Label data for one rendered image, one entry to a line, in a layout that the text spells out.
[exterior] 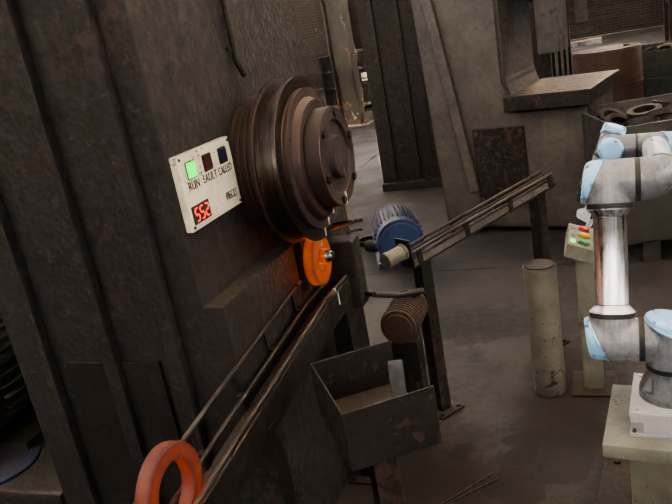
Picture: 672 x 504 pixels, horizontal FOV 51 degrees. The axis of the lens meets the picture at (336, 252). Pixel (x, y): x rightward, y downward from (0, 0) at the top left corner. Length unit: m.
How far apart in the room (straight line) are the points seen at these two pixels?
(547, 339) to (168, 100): 1.65
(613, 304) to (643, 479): 0.49
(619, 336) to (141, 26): 1.40
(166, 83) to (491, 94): 3.14
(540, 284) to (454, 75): 2.31
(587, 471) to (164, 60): 1.75
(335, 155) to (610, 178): 0.72
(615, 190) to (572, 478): 0.95
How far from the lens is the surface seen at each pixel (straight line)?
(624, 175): 1.95
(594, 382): 2.84
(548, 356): 2.74
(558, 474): 2.43
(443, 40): 4.66
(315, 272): 2.03
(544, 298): 2.64
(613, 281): 1.98
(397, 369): 1.51
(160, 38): 1.71
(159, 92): 1.67
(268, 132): 1.83
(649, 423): 2.04
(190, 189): 1.68
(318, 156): 1.85
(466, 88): 4.63
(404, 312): 2.35
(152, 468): 1.38
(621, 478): 2.39
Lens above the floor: 1.45
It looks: 17 degrees down
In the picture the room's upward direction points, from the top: 10 degrees counter-clockwise
